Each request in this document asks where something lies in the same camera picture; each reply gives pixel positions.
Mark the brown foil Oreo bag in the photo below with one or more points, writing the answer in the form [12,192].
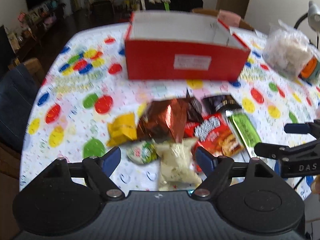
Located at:
[164,119]

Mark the green snack bar wrapper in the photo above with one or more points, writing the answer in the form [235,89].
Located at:
[245,130]

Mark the dark blue chair cushion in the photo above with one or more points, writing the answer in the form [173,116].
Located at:
[18,93]

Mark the dark purple snack packet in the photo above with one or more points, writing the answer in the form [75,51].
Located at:
[211,104]

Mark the red chips snack bag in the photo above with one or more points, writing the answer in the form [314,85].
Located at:
[214,135]

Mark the green round candy packet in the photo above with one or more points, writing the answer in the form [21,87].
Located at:
[142,152]

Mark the yellow snack packet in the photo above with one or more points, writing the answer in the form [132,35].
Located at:
[122,129]

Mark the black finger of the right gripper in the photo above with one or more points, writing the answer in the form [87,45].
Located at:
[305,151]

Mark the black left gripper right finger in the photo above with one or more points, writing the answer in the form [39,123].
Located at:
[217,171]

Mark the clear plastic bag of snacks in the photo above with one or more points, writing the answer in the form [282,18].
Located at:
[288,50]

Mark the red cardboard box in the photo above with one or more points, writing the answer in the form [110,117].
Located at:
[172,45]

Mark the orange green bottle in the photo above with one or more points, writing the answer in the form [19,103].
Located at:
[310,72]

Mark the grey desk lamp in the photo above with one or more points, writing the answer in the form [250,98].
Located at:
[313,17]

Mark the cream pastry packet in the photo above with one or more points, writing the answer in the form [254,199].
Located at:
[176,164]

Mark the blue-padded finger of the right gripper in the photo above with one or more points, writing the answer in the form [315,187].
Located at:
[312,128]

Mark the person's hand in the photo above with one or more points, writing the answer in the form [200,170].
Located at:
[315,186]

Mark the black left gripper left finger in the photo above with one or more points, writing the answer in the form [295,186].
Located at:
[99,170]

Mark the balloon birthday tablecloth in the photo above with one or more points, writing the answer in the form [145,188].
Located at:
[87,87]

